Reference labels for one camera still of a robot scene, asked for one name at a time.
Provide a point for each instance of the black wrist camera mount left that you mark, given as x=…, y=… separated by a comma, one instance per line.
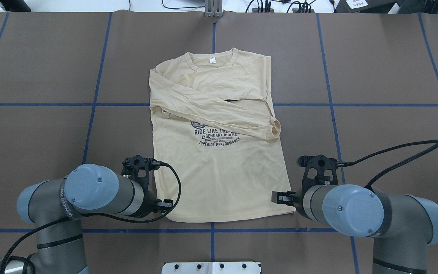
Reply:
x=138, y=169

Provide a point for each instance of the cream long-sleeve printed shirt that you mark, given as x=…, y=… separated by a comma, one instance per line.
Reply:
x=213, y=121

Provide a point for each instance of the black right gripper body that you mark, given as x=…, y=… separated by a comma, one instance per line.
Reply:
x=298, y=198

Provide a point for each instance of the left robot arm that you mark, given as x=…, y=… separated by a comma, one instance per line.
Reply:
x=56, y=208

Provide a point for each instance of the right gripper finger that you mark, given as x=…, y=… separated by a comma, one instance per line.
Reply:
x=281, y=197

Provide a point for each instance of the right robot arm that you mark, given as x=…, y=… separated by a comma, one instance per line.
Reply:
x=402, y=226

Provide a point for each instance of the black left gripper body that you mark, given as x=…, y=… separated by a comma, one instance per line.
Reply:
x=150, y=199

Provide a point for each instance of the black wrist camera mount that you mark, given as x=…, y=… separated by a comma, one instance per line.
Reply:
x=319, y=170
x=138, y=169

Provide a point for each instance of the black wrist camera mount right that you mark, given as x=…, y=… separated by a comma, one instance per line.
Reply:
x=319, y=170

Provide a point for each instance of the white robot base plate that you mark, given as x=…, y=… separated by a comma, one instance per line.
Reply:
x=225, y=267

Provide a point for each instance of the aluminium frame post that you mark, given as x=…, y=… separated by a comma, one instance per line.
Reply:
x=214, y=8

